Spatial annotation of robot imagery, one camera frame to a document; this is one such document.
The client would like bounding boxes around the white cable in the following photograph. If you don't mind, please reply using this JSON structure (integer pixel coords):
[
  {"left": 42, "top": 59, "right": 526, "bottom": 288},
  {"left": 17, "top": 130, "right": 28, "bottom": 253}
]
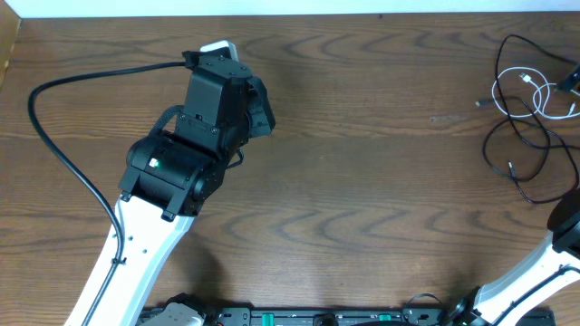
[{"left": 490, "top": 65, "right": 580, "bottom": 120}]

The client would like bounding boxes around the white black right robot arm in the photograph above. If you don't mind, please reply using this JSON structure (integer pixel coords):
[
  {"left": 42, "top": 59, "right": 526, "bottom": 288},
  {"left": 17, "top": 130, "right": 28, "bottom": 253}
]
[{"left": 443, "top": 66, "right": 579, "bottom": 325}]

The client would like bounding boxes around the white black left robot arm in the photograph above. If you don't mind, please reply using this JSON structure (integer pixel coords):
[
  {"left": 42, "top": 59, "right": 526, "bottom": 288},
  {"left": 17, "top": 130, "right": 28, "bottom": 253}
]
[{"left": 66, "top": 42, "right": 276, "bottom": 325}]

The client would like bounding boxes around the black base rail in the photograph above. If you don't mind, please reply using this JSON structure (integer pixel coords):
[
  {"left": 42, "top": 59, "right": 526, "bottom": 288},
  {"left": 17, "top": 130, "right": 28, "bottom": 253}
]
[{"left": 136, "top": 303, "right": 445, "bottom": 326}]

